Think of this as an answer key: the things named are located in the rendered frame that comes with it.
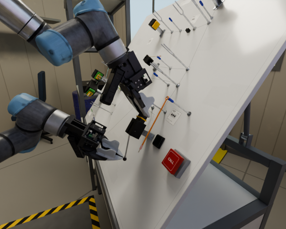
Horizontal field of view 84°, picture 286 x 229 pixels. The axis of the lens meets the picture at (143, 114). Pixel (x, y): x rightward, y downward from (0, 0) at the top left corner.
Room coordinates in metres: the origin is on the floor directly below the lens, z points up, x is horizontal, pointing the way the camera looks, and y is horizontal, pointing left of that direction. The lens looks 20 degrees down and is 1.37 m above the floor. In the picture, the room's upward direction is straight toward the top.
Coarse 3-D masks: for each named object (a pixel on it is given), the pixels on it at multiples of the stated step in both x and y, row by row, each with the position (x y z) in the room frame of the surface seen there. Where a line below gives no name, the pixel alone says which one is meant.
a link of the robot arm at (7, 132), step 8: (16, 128) 0.43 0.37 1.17; (8, 136) 0.40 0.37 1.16; (16, 136) 0.41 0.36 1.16; (24, 136) 0.43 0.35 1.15; (32, 136) 0.44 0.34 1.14; (16, 144) 0.40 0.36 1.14; (24, 144) 0.42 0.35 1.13; (32, 144) 0.45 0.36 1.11; (16, 152) 0.40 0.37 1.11; (24, 152) 0.45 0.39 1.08
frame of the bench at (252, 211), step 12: (96, 180) 1.33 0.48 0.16; (240, 180) 0.63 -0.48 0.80; (252, 192) 0.56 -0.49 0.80; (252, 204) 0.49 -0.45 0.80; (264, 204) 0.49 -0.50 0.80; (108, 216) 0.75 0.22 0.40; (228, 216) 0.44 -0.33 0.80; (240, 216) 0.44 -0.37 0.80; (252, 216) 0.45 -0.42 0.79; (264, 216) 0.49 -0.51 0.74; (204, 228) 0.40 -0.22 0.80; (216, 228) 0.40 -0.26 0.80; (228, 228) 0.40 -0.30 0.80; (240, 228) 0.42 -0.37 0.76
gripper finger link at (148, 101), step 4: (140, 92) 0.50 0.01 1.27; (144, 96) 0.50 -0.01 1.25; (152, 96) 0.52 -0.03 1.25; (136, 100) 0.48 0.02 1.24; (144, 100) 0.50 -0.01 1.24; (148, 100) 0.51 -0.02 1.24; (152, 100) 0.51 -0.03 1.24; (144, 104) 0.50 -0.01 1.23; (148, 104) 0.50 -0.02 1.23; (152, 104) 0.51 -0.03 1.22; (140, 108) 0.49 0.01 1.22; (144, 108) 0.49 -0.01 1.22; (148, 108) 0.50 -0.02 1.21; (144, 112) 0.49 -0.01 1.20; (148, 116) 0.51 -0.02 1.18
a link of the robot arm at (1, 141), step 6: (0, 138) 0.38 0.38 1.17; (6, 138) 0.39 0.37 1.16; (0, 144) 0.37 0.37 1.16; (6, 144) 0.38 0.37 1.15; (12, 144) 0.39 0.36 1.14; (0, 150) 0.36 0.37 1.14; (6, 150) 0.37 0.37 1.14; (12, 150) 0.38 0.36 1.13; (0, 156) 0.35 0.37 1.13; (6, 156) 0.37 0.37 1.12; (0, 162) 0.36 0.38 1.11
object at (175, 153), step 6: (174, 150) 0.38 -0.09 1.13; (168, 156) 0.37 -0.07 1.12; (174, 156) 0.35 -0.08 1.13; (180, 156) 0.34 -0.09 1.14; (162, 162) 0.37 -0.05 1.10; (168, 162) 0.35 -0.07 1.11; (174, 162) 0.34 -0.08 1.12; (180, 162) 0.34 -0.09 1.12; (168, 168) 0.34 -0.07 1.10; (174, 168) 0.33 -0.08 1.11
